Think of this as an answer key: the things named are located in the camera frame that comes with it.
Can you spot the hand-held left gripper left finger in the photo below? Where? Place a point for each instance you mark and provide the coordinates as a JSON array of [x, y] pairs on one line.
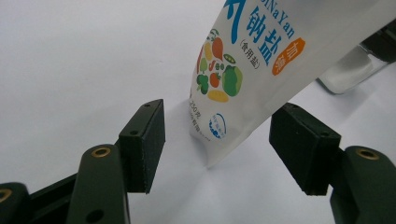
[[143, 149]]

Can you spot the white paper sheet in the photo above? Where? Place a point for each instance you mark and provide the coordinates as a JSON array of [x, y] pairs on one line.
[[77, 62]]

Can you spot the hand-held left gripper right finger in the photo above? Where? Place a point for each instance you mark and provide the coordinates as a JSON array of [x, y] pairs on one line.
[[305, 149]]

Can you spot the white and blue salt bag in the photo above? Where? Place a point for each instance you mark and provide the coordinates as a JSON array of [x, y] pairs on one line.
[[264, 93]]

